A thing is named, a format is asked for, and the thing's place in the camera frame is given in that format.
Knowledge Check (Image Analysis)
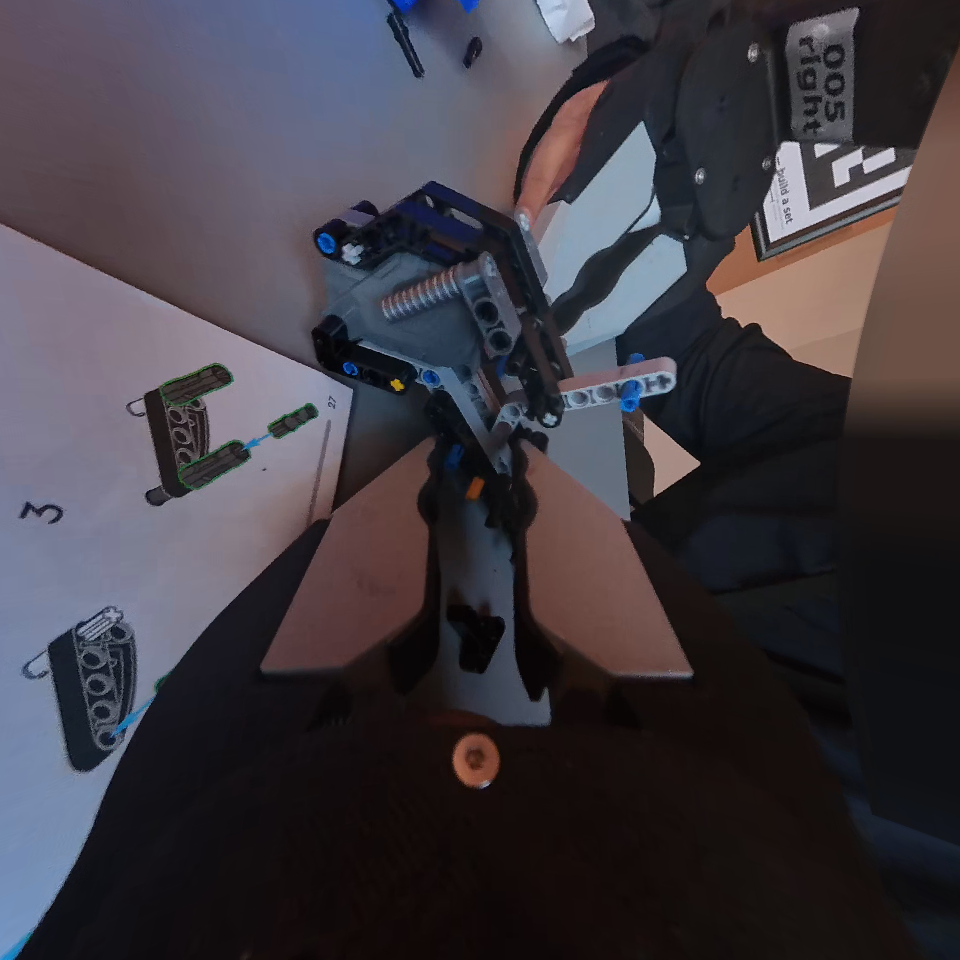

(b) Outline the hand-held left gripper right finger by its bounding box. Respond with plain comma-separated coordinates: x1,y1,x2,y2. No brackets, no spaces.
512,441,696,702

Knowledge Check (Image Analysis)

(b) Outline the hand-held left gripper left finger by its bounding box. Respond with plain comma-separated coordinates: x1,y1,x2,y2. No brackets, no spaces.
259,438,444,695

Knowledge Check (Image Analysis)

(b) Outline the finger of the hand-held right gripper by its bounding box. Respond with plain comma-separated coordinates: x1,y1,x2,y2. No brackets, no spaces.
540,122,663,329
564,231,717,355

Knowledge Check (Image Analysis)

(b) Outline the black grey lego assembly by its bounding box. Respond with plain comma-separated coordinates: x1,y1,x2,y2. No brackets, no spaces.
311,180,680,526

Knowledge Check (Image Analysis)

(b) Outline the person's right forearm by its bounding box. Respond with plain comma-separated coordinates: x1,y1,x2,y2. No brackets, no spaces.
618,281,856,526

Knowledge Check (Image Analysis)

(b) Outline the small black lego piece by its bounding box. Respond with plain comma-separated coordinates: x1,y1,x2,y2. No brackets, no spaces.
444,602,507,674

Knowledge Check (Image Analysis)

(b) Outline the long black lego pin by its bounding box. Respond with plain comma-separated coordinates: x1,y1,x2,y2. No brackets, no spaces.
384,11,426,81

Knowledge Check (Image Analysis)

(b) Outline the lego instruction booklet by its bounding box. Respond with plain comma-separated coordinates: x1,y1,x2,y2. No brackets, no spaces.
0,221,354,960

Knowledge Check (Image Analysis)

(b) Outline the person's right hand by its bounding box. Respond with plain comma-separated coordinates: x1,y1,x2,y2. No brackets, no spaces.
516,81,610,220

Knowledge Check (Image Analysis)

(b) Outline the person's lap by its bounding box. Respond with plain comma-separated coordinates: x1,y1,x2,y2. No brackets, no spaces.
630,442,852,751

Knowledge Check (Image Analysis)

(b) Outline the white plastic bag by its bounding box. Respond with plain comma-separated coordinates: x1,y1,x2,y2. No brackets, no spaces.
534,0,595,45

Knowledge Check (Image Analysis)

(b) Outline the cardboard box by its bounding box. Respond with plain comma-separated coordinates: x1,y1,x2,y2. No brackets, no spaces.
705,168,912,380

